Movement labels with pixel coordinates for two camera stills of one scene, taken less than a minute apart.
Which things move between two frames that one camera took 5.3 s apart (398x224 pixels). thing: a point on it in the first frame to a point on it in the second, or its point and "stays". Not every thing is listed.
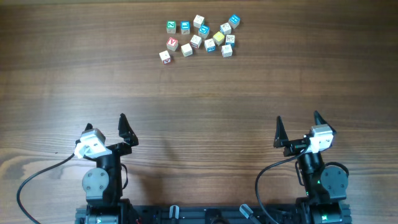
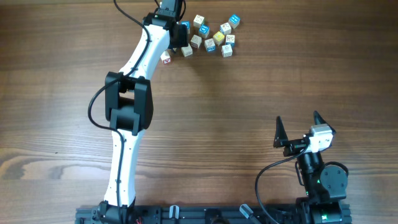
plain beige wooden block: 186,50 stays
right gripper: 294,145 stays
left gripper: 124,132 to 184,40
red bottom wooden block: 165,57 stays
